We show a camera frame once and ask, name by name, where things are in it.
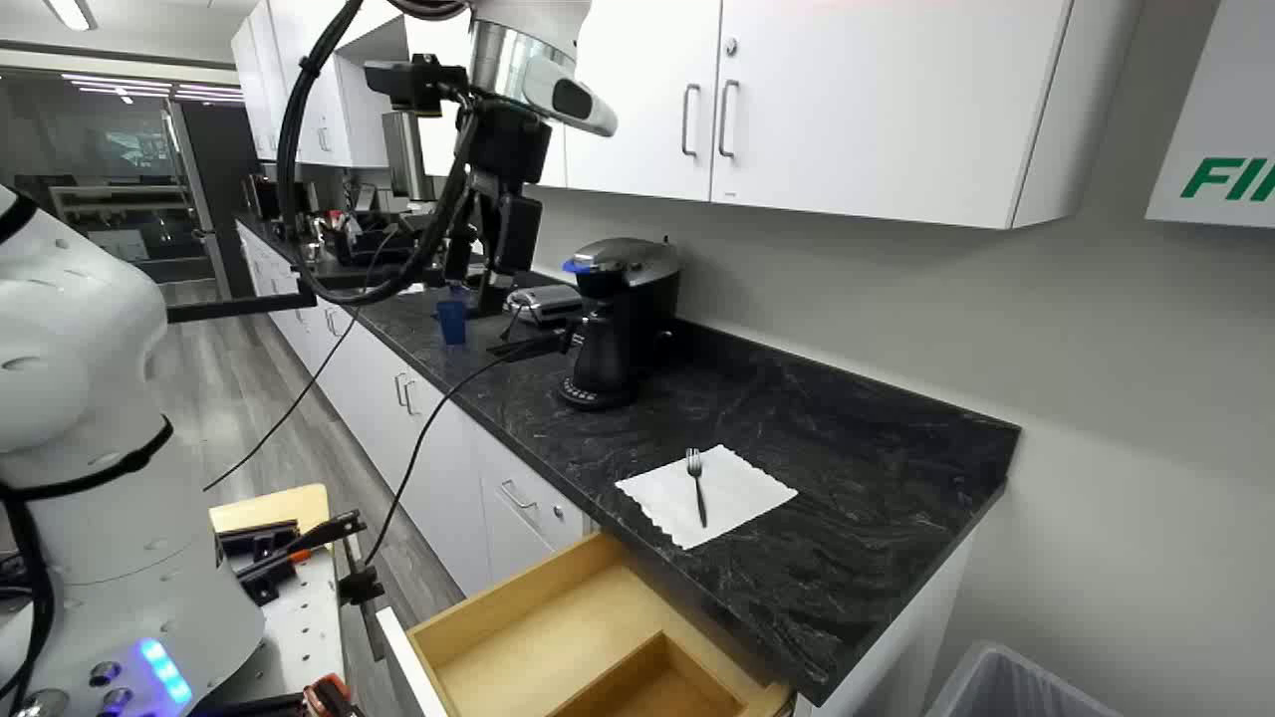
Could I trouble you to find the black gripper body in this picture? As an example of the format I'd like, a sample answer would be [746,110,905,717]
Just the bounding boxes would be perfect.
[453,98,558,208]

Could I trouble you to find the white paper napkin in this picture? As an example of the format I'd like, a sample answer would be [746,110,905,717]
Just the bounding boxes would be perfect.
[611,442,800,553]

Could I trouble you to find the open wooden drawer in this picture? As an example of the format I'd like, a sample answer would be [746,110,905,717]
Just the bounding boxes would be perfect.
[373,529,800,717]

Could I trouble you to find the small blue bottle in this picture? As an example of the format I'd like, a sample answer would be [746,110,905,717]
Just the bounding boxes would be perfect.
[432,285,480,351]

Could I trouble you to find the black silver coffee maker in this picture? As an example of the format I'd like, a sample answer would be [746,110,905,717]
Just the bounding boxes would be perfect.
[558,233,691,362]

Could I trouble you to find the black electric kettle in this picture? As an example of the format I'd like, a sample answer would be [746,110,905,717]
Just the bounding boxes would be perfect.
[554,296,647,414]

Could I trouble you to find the white lower cabinets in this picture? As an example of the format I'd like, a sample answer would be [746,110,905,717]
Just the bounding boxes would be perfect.
[234,217,607,600]

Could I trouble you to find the black boom pole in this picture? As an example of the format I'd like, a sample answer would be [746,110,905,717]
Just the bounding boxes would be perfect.
[163,285,327,326]

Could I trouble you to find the light wooden board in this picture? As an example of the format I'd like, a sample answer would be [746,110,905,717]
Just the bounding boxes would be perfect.
[206,476,333,541]

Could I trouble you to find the black hand tools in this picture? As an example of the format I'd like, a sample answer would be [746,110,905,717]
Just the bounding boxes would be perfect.
[213,508,371,590]

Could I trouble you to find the perforated metal cart top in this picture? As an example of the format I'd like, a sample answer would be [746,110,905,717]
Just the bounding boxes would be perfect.
[194,529,353,714]

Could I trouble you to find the ceiling light panel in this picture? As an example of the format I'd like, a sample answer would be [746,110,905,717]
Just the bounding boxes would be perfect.
[35,0,101,37]

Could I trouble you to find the red black clamp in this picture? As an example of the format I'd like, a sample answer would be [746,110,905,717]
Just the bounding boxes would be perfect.
[294,669,361,717]

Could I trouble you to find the trash bin white liner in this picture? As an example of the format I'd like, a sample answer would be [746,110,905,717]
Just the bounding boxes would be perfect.
[926,641,1130,717]

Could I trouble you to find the white box green lettering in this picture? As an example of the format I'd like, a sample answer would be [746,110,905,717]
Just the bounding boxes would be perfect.
[1144,0,1275,232]

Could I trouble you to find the grey stereo camera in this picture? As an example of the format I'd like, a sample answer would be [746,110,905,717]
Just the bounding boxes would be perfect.
[501,277,588,330]

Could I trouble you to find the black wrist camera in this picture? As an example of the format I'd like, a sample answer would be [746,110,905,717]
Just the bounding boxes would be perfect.
[361,50,474,120]

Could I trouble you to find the distant white wall cabinets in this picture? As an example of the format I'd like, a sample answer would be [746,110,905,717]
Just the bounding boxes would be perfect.
[226,0,409,176]

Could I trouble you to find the silver cabinet door handle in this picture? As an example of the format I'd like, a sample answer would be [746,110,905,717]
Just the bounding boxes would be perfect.
[679,81,705,164]
[715,75,746,166]

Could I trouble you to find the thin black cable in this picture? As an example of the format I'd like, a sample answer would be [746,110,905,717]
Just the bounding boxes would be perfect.
[359,345,517,578]
[199,316,359,499]

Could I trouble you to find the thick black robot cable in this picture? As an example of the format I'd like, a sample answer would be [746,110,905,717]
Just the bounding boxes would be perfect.
[272,0,480,312]

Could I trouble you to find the small black cable clamp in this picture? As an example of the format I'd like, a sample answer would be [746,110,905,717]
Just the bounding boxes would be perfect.
[333,563,389,617]

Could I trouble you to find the white upper wall cabinet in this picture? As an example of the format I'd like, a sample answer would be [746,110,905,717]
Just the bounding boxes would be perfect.
[535,0,1146,233]

